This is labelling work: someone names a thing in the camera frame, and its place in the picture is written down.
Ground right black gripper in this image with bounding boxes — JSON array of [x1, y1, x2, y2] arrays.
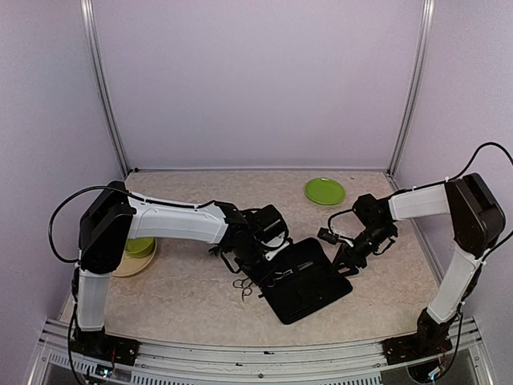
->
[[329, 223, 394, 280]]

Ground black tool pouch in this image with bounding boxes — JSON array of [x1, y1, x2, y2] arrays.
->
[[259, 237, 353, 325]]

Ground silver scissors black blades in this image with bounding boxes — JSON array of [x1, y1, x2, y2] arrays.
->
[[273, 261, 313, 281]]

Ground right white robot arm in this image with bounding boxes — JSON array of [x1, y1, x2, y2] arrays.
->
[[333, 173, 506, 356]]

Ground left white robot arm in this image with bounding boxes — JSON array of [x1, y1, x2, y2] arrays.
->
[[75, 180, 292, 357]]

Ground black hair clip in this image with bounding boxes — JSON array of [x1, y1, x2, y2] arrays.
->
[[208, 246, 224, 257]]

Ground silver scissors near pouch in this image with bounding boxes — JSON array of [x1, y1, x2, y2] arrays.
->
[[232, 277, 252, 302]]

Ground green plate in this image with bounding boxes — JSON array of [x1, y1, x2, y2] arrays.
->
[[305, 177, 345, 205]]

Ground green bowl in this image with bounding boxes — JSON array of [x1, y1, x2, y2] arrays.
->
[[123, 237, 156, 258]]

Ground beige plate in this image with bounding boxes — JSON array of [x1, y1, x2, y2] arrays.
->
[[112, 240, 157, 278]]

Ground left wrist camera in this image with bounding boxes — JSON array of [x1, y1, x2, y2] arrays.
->
[[261, 233, 290, 261]]

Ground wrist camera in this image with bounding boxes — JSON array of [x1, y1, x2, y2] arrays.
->
[[261, 233, 290, 261], [317, 228, 353, 246]]

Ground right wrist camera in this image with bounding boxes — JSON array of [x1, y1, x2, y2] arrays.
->
[[317, 228, 353, 246]]

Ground front aluminium rail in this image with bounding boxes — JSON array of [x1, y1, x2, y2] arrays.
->
[[30, 316, 494, 385]]

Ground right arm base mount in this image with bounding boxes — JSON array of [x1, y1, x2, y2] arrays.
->
[[382, 334, 453, 365]]

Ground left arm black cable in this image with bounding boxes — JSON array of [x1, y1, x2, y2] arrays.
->
[[46, 184, 129, 264]]

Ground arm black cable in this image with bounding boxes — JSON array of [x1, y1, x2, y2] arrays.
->
[[46, 184, 129, 264], [444, 142, 513, 184]]

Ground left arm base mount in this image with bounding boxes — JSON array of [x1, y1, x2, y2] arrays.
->
[[71, 328, 140, 367]]

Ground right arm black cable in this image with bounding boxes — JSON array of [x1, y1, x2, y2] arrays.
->
[[444, 142, 513, 184]]

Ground right aluminium frame post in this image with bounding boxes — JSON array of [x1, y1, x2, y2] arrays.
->
[[387, 0, 436, 179]]

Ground aluminium frame post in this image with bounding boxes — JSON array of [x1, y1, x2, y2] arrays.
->
[[80, 0, 131, 177], [387, 0, 436, 179]]

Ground left aluminium frame post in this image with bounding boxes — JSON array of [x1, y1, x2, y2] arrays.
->
[[80, 0, 131, 177]]

